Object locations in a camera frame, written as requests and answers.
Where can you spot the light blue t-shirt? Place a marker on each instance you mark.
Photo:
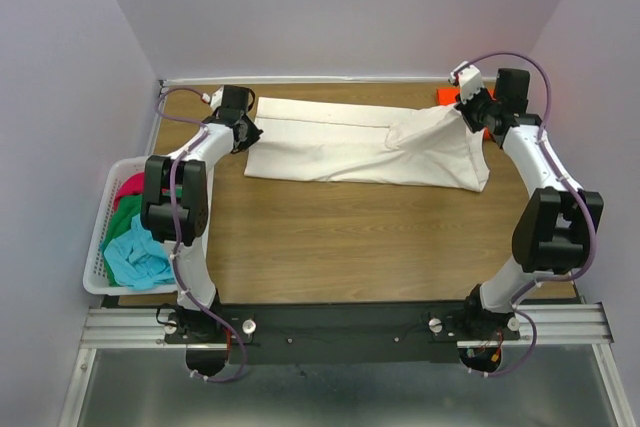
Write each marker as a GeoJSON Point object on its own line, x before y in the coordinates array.
{"type": "Point", "coordinates": [141, 268]}

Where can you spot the magenta t-shirt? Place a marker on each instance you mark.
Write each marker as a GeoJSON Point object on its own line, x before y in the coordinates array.
{"type": "Point", "coordinates": [134, 185]}

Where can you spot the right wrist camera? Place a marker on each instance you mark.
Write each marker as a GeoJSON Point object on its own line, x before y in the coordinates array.
{"type": "Point", "coordinates": [468, 79]}

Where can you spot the orange folded t-shirt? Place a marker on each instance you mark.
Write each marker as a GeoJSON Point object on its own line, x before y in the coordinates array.
{"type": "Point", "coordinates": [447, 95]}

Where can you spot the white laundry basket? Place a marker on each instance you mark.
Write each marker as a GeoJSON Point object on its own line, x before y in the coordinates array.
{"type": "Point", "coordinates": [95, 278]}

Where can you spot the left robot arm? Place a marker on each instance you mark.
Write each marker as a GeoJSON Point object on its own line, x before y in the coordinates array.
{"type": "Point", "coordinates": [177, 197]}

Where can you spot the green t-shirt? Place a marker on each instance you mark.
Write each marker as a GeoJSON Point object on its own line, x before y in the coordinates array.
{"type": "Point", "coordinates": [120, 224]}

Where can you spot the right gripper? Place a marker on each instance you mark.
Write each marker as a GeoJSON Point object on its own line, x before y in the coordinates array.
{"type": "Point", "coordinates": [465, 106]}

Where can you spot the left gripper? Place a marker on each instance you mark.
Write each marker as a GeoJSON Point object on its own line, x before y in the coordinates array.
{"type": "Point", "coordinates": [252, 136]}

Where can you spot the aluminium frame rail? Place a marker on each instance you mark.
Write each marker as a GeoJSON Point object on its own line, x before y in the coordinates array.
{"type": "Point", "coordinates": [560, 372]}

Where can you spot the white t-shirt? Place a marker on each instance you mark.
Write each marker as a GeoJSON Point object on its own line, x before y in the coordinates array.
{"type": "Point", "coordinates": [333, 142]}

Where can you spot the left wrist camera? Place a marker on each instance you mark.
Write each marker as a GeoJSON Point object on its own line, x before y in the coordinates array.
{"type": "Point", "coordinates": [213, 100]}

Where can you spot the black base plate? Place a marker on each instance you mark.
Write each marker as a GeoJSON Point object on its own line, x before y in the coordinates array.
{"type": "Point", "coordinates": [342, 333]}

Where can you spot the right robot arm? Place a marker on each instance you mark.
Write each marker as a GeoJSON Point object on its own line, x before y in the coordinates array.
{"type": "Point", "coordinates": [555, 238]}

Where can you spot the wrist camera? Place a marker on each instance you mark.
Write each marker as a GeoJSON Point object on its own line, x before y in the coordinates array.
{"type": "Point", "coordinates": [213, 100]}
{"type": "Point", "coordinates": [468, 79]}

